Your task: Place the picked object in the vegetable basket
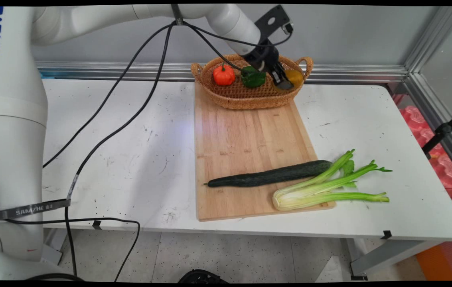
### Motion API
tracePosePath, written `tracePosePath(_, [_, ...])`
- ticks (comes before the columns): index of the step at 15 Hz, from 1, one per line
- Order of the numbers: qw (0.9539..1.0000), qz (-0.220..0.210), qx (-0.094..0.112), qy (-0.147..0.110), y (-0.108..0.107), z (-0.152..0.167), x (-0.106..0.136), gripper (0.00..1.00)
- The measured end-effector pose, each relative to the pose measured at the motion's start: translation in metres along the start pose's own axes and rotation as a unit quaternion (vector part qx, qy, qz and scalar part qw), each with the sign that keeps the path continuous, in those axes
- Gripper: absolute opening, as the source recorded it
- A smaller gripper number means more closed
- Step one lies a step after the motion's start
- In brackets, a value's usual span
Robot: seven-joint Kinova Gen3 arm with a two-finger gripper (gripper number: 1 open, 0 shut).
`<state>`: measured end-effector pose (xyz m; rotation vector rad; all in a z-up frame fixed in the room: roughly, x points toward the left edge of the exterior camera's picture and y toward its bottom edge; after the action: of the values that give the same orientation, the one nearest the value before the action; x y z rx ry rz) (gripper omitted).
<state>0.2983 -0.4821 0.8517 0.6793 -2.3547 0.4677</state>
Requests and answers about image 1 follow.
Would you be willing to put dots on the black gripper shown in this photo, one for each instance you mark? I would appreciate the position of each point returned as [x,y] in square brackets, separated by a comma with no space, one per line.
[263,56]

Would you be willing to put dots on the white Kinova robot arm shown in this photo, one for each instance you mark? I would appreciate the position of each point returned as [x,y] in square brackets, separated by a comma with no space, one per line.
[14,131]

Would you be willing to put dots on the yellow bell pepper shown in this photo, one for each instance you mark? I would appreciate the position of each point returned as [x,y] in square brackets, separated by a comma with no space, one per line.
[295,77]

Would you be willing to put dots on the green bell pepper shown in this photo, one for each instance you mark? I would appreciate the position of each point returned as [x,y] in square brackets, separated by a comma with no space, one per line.
[253,78]

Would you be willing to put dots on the woven wicker basket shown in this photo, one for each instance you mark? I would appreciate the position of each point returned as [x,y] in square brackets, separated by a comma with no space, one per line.
[245,97]

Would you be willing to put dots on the orange bell pepper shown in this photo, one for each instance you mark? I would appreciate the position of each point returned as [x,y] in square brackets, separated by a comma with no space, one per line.
[224,75]

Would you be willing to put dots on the bamboo cutting board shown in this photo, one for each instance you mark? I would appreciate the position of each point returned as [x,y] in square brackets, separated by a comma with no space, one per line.
[245,147]

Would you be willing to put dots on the dark green cucumber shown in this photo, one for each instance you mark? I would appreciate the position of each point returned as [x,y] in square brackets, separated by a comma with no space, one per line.
[269,175]

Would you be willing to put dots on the green celery bunch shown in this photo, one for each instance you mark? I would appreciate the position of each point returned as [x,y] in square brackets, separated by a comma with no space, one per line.
[321,187]

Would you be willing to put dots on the black tripod stand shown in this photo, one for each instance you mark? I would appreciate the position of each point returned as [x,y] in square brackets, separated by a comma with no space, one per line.
[445,129]

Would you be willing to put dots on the red bubble plastic sheet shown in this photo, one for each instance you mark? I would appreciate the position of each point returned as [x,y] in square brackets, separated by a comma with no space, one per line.
[441,163]

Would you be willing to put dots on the grey table leg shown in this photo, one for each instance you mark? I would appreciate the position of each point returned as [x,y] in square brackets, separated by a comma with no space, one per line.
[393,255]

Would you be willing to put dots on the black round object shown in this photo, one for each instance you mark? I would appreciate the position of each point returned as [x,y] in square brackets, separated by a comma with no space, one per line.
[202,276]

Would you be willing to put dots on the orange box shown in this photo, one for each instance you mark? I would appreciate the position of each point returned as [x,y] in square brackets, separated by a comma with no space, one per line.
[441,259]

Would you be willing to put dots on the aluminium frame rail horizontal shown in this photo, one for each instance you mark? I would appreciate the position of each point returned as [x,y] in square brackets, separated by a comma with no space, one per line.
[329,72]

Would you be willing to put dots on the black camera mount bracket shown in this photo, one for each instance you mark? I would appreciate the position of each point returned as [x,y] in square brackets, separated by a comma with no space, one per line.
[273,20]

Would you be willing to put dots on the aluminium frame rail slanted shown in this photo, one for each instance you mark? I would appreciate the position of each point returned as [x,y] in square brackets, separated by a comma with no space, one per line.
[429,91]

